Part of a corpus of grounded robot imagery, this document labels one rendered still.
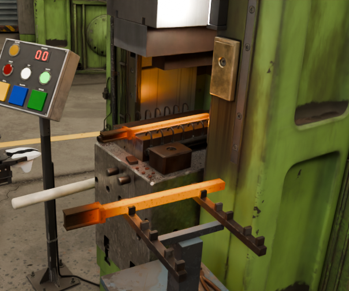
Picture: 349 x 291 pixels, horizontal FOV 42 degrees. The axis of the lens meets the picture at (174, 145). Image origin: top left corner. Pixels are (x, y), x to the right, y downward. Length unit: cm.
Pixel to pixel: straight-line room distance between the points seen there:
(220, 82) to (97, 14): 498
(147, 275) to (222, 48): 68
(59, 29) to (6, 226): 380
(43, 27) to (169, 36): 484
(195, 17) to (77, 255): 162
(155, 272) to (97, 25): 512
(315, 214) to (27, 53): 129
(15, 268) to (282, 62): 186
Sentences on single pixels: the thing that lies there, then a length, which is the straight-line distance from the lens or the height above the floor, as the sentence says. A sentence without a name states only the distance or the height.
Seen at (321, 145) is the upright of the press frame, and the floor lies 104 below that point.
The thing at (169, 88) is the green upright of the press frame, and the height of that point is 107.
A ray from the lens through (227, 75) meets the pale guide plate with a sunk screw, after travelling 134.
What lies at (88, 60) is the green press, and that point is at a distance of 635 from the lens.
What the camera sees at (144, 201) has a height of 99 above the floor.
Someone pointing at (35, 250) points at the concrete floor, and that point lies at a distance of 273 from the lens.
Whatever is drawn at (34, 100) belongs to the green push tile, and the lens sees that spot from 189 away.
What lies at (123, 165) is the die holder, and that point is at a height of 91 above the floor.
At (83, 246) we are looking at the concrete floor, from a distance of 273.
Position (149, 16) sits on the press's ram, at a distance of 141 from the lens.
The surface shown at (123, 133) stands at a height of 100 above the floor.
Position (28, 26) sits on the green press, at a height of 57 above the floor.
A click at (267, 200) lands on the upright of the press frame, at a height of 91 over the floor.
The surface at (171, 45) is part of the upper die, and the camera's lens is 149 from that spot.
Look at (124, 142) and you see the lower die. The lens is 164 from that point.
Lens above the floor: 157
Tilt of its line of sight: 23 degrees down
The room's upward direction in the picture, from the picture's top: 4 degrees clockwise
